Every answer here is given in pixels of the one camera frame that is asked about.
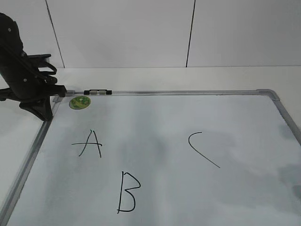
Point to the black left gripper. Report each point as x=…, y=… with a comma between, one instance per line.
x=25, y=83

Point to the round green sticker magnet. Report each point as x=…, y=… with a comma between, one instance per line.
x=79, y=102

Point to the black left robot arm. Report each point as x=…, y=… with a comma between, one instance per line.
x=11, y=46

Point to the white board with grey frame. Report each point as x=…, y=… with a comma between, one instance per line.
x=199, y=158

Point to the black grey hanger clip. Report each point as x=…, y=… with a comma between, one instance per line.
x=94, y=92

